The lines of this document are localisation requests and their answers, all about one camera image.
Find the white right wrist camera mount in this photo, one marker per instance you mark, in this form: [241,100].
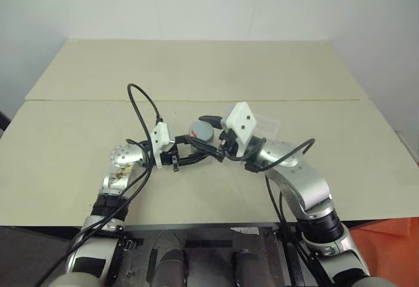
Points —
[241,120]

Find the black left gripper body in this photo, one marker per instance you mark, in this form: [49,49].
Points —
[173,156]

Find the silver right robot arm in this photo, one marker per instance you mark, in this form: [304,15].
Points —
[304,182]

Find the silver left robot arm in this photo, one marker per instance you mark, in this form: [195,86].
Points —
[122,159]

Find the dark chair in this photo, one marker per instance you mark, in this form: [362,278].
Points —
[3,123]

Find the clear plastic box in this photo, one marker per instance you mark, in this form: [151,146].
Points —
[268,124]

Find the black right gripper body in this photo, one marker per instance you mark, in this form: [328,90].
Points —
[229,146]

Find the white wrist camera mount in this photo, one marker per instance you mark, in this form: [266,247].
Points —
[241,120]
[159,138]

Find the dark rounded shape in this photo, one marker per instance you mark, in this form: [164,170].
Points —
[173,267]
[246,267]

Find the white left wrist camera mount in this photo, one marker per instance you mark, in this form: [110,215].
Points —
[159,138]

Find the orange cloth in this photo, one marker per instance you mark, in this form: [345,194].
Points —
[386,241]

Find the grey metal base plate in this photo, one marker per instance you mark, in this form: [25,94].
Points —
[209,257]

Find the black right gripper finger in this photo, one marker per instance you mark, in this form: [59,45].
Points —
[206,147]
[212,120]

